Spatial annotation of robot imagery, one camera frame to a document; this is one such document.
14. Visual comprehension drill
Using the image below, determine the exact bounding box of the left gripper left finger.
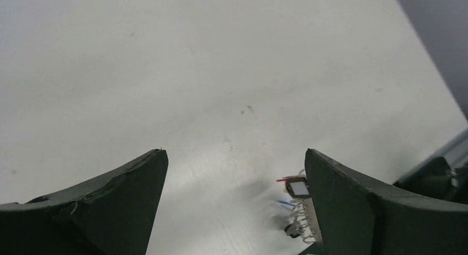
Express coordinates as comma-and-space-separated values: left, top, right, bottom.
1, 149, 169, 254

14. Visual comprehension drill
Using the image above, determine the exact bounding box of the round metal keyring disc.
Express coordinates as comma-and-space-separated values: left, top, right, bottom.
284, 169, 323, 244

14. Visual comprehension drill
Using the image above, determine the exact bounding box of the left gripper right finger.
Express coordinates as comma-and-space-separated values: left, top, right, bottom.
305, 149, 467, 254

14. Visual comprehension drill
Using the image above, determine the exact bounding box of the black key tag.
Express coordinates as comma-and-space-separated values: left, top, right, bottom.
285, 177, 310, 199

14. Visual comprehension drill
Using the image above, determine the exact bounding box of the blue tagged key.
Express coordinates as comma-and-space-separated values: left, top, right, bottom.
277, 200, 295, 207

